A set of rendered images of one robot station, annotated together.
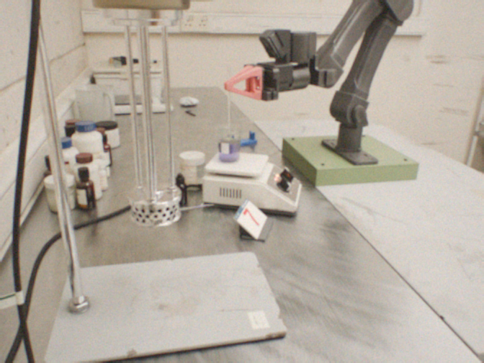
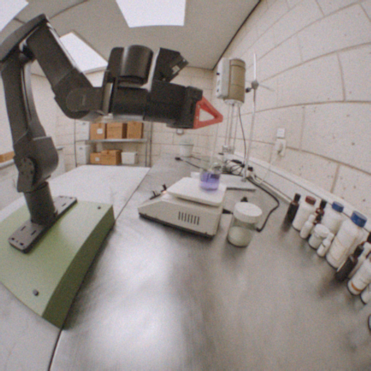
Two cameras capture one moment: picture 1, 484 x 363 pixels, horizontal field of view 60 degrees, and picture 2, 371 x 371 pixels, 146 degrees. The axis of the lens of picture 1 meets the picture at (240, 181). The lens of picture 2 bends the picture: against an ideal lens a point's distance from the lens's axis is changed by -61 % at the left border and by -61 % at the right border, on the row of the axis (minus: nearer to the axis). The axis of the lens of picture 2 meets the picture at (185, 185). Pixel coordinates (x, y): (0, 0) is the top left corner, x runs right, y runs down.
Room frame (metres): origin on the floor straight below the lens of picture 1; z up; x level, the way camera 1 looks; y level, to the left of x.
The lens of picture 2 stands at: (1.18, 0.02, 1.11)
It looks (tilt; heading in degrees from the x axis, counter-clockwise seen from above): 20 degrees down; 188
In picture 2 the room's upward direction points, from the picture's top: 5 degrees clockwise
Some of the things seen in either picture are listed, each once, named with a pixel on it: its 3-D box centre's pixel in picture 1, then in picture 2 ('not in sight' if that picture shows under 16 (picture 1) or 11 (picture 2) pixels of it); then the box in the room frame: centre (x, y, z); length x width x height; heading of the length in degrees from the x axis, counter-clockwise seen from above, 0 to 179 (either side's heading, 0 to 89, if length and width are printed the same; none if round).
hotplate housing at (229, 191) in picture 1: (249, 182); (187, 203); (0.86, -0.02, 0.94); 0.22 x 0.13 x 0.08; 78
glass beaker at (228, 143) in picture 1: (228, 144); (210, 174); (0.87, 0.03, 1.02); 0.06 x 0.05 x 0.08; 9
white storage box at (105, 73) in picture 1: (132, 79); not in sight; (2.07, 0.54, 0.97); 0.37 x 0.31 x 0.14; 9
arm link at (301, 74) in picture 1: (294, 75); (130, 100); (0.97, -0.11, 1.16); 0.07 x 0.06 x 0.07; 122
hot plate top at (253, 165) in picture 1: (238, 163); (199, 189); (0.86, 0.01, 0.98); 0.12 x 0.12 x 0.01; 78
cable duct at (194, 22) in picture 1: (269, 24); not in sight; (2.39, -0.14, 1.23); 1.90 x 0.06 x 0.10; 102
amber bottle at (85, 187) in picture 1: (85, 188); (294, 206); (0.80, 0.32, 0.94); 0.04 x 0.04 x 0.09
